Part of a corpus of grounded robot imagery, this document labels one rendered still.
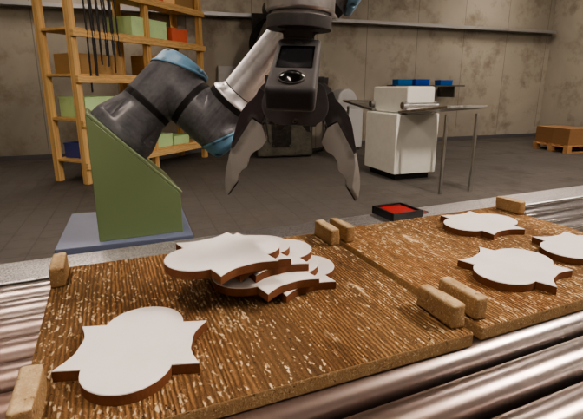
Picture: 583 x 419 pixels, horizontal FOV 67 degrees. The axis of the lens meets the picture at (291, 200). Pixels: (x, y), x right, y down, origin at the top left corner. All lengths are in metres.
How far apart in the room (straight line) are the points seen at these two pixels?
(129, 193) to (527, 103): 11.75
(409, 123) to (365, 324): 5.42
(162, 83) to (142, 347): 0.67
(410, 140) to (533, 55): 6.87
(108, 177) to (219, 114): 0.26
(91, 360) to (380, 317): 0.29
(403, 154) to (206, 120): 5.00
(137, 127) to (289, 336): 0.65
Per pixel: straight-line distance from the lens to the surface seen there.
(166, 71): 1.01
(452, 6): 10.81
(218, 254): 0.52
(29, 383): 0.41
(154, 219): 0.98
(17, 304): 0.65
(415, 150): 5.96
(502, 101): 11.79
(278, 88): 0.40
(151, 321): 0.49
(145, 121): 1.00
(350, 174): 0.50
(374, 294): 0.55
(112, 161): 0.95
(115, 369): 0.42
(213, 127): 0.98
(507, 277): 0.62
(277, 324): 0.48
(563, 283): 0.67
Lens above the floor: 1.18
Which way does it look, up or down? 14 degrees down
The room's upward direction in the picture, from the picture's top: straight up
